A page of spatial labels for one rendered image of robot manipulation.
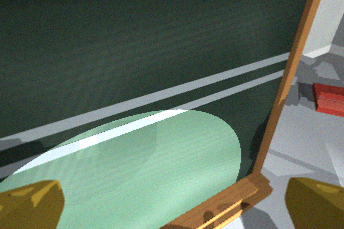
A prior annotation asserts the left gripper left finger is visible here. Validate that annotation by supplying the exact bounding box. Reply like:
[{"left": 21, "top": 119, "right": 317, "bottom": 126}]
[{"left": 0, "top": 180, "right": 65, "bottom": 229}]

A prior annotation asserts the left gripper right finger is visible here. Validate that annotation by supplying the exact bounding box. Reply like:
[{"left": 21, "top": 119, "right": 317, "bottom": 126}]
[{"left": 285, "top": 177, "right": 344, "bottom": 229}]

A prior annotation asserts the red flat block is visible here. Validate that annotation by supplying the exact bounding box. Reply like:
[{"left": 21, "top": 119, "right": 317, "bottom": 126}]
[{"left": 312, "top": 83, "right": 344, "bottom": 117}]

